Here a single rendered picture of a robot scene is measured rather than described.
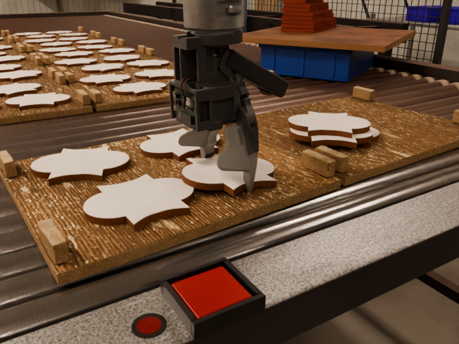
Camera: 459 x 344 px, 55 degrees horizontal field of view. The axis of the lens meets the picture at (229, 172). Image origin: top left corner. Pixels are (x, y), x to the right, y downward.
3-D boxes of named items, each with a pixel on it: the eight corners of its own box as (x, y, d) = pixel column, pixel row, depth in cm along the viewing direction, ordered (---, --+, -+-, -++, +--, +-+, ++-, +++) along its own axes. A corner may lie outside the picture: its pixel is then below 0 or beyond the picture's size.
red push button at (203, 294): (253, 308, 43) (254, 296, 42) (198, 331, 40) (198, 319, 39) (222, 275, 47) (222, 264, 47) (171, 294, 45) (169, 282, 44)
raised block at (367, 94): (374, 101, 109) (376, 89, 107) (369, 102, 108) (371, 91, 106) (356, 96, 113) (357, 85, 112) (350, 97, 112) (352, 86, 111)
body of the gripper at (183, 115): (170, 122, 61) (164, 31, 56) (222, 111, 65) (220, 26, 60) (199, 138, 55) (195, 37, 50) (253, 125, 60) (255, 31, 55)
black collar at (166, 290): (266, 310, 42) (266, 295, 42) (195, 340, 39) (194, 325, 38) (225, 269, 48) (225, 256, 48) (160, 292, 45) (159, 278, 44)
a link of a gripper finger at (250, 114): (235, 158, 60) (218, 96, 60) (245, 155, 61) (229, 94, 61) (254, 153, 56) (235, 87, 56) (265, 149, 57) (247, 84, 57)
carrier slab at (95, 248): (341, 188, 66) (341, 179, 65) (59, 287, 45) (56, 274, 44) (214, 129, 93) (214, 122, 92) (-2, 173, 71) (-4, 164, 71)
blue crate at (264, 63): (373, 67, 159) (378, 38, 155) (349, 83, 134) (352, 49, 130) (293, 60, 173) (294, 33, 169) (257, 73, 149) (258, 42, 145)
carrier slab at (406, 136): (488, 137, 88) (490, 130, 87) (344, 186, 67) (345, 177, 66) (352, 101, 114) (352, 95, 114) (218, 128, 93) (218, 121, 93)
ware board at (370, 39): (414, 35, 163) (416, 30, 163) (384, 52, 124) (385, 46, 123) (289, 29, 187) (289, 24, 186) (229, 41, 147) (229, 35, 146)
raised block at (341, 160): (348, 172, 68) (350, 155, 67) (340, 174, 67) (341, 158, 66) (320, 160, 72) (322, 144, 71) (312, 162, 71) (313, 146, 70)
